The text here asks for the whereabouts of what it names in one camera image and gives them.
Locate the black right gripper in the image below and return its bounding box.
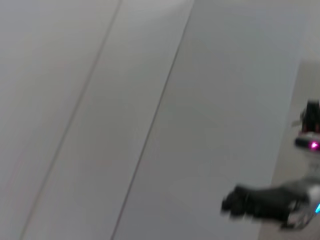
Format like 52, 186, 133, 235
221, 184, 311, 223

